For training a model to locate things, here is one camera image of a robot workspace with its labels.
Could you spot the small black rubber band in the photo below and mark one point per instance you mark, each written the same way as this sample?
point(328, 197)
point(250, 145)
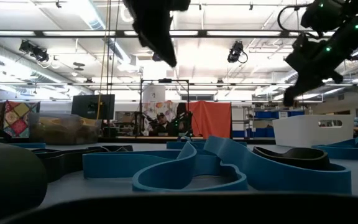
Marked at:
point(306, 161)

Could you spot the dark round blurred object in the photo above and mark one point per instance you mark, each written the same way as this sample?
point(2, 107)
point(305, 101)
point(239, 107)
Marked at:
point(11, 180)

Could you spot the colourful patchwork quilt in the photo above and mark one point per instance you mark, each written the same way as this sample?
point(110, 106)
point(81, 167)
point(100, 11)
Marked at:
point(20, 118)

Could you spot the white cylinder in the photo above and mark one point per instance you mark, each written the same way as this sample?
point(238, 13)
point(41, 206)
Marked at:
point(154, 93)

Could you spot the orange cloth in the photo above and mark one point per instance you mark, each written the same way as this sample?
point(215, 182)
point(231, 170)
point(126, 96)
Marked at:
point(210, 118)

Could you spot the white plastic basket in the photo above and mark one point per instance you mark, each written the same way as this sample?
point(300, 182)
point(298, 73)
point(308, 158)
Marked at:
point(297, 133)

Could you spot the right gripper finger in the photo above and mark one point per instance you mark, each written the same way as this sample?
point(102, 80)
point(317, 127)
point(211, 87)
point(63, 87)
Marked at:
point(294, 91)

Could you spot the person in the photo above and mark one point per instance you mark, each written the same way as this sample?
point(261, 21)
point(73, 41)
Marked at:
point(163, 126)

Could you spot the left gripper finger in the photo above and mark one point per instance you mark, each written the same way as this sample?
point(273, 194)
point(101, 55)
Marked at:
point(163, 46)

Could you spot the black monitor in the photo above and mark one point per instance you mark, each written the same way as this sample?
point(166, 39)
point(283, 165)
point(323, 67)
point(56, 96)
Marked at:
point(92, 105)

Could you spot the blue storage bin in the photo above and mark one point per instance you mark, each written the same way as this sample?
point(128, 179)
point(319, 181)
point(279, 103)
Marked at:
point(266, 114)
point(253, 133)

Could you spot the black metal frame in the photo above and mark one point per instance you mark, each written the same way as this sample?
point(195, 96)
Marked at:
point(165, 80)

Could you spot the floral cloth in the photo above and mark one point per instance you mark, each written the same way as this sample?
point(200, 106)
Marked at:
point(151, 107)

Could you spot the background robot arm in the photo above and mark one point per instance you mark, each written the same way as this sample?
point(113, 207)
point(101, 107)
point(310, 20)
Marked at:
point(185, 119)
point(146, 119)

